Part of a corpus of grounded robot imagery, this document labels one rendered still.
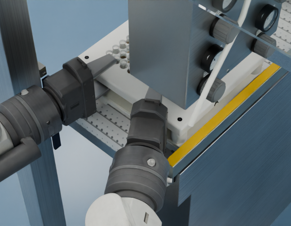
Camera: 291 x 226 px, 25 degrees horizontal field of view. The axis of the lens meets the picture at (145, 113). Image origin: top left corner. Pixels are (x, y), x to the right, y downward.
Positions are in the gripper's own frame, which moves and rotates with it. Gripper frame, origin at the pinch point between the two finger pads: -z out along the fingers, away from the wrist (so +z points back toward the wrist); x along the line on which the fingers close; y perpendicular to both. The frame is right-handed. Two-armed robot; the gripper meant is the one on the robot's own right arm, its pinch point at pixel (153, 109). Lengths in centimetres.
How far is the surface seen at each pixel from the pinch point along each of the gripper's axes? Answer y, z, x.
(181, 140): 5.1, 2.6, 3.9
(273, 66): 19.1, -16.8, 3.7
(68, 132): -41, -65, 96
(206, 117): 8.6, -3.7, 4.8
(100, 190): -25, -44, 96
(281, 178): 29, -40, 70
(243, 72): 13.7, -11.1, 0.3
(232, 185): 16, -18, 44
